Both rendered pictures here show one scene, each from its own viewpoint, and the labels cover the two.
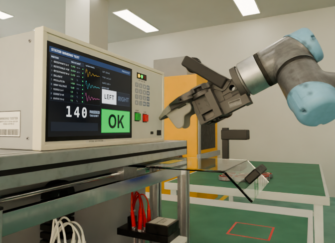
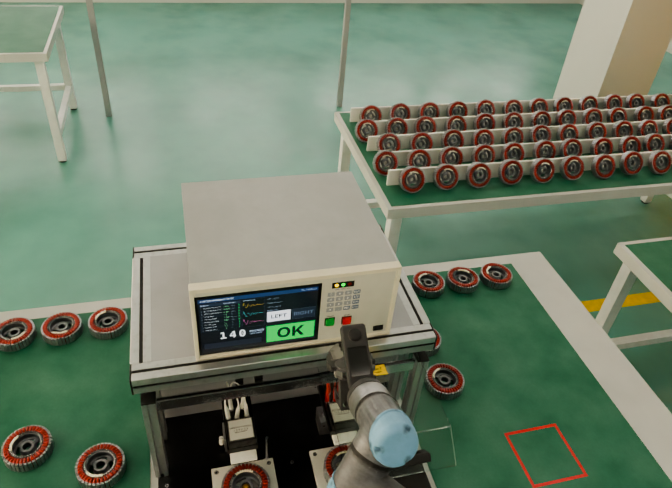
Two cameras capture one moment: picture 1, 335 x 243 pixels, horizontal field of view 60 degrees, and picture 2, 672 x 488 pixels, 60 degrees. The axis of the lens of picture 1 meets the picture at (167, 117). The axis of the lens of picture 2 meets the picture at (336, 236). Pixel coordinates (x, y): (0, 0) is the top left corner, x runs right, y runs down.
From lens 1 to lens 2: 1.12 m
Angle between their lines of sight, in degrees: 58
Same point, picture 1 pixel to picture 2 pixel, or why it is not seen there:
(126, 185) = (287, 385)
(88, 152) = (236, 367)
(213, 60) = not seen: outside the picture
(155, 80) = (376, 280)
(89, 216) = not seen: hidden behind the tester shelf
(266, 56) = (359, 415)
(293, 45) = (367, 435)
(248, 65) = (353, 403)
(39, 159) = (185, 376)
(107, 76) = (276, 301)
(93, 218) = not seen: hidden behind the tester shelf
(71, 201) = (215, 396)
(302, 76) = (339, 473)
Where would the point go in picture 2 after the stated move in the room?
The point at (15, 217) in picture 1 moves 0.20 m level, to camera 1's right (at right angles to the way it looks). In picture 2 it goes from (168, 403) to (218, 471)
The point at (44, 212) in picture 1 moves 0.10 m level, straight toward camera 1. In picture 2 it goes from (190, 401) to (160, 436)
